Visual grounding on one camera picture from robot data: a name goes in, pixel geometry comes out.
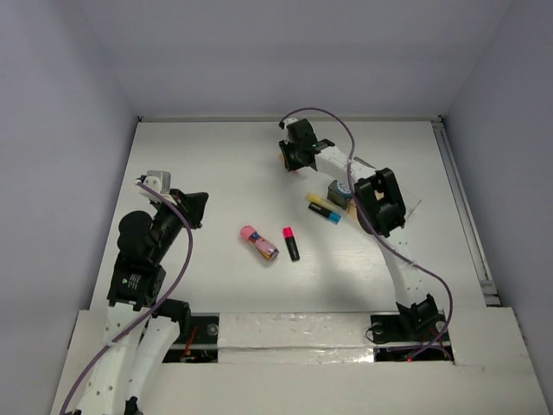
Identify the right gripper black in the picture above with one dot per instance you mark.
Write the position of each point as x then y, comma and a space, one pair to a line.
291, 163

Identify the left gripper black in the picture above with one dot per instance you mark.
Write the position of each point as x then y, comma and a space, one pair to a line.
186, 209

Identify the pink capped crayon tube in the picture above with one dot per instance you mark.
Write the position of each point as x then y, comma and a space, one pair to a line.
264, 247

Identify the blue black highlighter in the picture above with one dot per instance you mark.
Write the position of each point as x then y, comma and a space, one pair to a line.
324, 212

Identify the pink black highlighter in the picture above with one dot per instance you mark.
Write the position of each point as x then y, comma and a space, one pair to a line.
290, 242

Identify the yellow highlighter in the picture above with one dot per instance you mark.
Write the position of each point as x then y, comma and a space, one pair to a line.
312, 198

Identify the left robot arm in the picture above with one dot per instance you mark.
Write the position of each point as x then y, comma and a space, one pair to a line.
142, 321

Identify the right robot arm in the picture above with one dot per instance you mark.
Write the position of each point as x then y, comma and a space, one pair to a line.
380, 210

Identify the grey container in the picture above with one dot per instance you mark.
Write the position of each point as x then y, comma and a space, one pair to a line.
334, 198

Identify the orange container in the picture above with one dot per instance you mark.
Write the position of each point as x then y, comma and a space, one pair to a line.
351, 210

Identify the clear container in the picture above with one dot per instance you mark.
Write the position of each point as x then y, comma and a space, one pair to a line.
411, 201

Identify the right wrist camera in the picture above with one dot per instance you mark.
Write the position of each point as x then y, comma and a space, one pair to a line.
285, 122

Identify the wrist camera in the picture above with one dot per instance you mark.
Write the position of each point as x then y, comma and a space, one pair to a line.
154, 185
285, 122

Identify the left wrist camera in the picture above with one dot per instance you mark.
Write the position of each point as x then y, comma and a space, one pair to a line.
154, 185

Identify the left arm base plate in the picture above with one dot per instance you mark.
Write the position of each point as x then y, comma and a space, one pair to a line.
199, 344

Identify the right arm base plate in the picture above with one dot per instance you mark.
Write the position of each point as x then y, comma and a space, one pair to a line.
392, 343

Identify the aluminium rail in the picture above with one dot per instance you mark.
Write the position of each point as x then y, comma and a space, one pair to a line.
475, 247

